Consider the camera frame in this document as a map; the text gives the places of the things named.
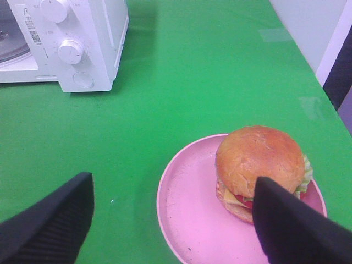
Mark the pink round plate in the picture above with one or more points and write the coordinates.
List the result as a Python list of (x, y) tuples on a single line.
[(194, 223)]

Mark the round door release button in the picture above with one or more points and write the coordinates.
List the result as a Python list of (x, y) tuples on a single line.
[(83, 80)]

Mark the white control knob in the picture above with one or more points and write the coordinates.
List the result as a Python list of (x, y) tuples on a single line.
[(70, 51), (55, 10)]

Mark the glass microwave turntable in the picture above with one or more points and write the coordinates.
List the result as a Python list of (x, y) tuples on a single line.
[(13, 43)]

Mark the burger with lettuce and cheese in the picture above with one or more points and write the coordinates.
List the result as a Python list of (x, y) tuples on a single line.
[(258, 151)]

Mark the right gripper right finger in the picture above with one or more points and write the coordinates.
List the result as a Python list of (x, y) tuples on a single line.
[(290, 231)]

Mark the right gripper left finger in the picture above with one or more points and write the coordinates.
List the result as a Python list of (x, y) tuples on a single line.
[(54, 229)]

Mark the white microwave oven body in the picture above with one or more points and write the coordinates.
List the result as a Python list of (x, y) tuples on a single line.
[(99, 26)]

